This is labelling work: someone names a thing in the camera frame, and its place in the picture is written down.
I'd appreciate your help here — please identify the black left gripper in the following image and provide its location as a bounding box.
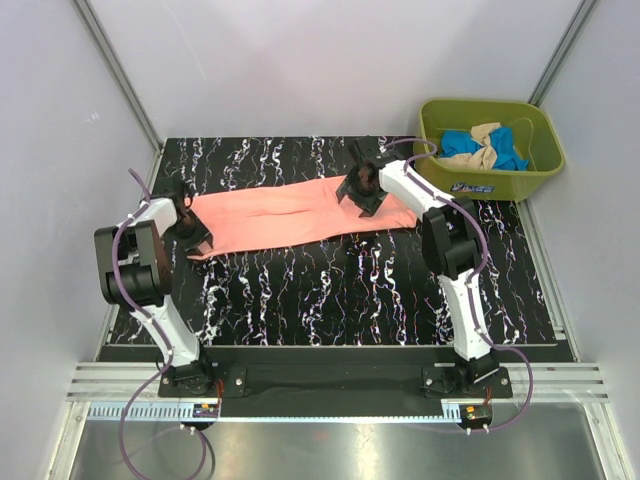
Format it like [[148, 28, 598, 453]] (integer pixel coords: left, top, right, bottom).
[[168, 210, 214, 257]]

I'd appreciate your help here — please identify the pink t shirt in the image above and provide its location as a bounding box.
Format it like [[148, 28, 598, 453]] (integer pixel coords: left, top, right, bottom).
[[191, 176, 417, 260]]

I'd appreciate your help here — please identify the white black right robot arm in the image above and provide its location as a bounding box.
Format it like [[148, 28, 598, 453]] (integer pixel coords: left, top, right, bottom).
[[336, 136, 499, 397]]

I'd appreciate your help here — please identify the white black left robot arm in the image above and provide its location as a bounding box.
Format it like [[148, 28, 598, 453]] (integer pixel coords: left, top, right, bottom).
[[94, 177, 216, 396]]

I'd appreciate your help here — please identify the blue t shirt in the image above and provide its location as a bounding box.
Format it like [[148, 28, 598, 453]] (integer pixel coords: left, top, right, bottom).
[[439, 125, 531, 171]]

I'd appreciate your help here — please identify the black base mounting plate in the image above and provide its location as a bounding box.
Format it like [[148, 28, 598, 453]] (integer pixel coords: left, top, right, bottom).
[[157, 344, 514, 419]]

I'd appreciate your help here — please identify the olive green plastic bin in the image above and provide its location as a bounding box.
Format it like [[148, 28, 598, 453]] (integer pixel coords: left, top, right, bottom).
[[416, 99, 565, 202]]

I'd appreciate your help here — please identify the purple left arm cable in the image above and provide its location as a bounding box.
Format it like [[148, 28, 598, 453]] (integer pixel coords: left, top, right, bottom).
[[112, 168, 217, 476]]

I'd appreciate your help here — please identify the aluminium frame rail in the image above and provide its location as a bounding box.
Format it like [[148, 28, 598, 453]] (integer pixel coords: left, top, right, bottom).
[[66, 362, 608, 403]]

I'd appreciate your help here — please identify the left slotted cable duct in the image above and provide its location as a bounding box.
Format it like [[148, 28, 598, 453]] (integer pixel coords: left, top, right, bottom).
[[88, 401, 220, 422]]

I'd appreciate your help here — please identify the slotted cable duct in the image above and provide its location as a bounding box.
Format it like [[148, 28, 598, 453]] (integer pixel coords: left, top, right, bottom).
[[88, 401, 220, 422], [441, 400, 493, 429]]

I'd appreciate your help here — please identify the right slotted cable duct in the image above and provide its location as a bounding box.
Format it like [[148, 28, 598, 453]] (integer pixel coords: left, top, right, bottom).
[[441, 400, 493, 429]]

